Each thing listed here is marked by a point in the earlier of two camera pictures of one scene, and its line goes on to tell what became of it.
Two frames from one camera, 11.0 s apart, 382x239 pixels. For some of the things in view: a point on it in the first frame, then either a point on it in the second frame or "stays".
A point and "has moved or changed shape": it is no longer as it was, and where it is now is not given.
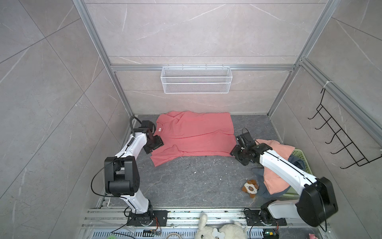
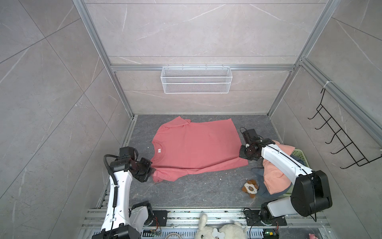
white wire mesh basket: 196,79 stays
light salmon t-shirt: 274,182 stays
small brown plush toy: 251,187 stays
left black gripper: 158,142 -> 148,170
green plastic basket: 291,192 stays
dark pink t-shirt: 194,133 has moved or changed shape
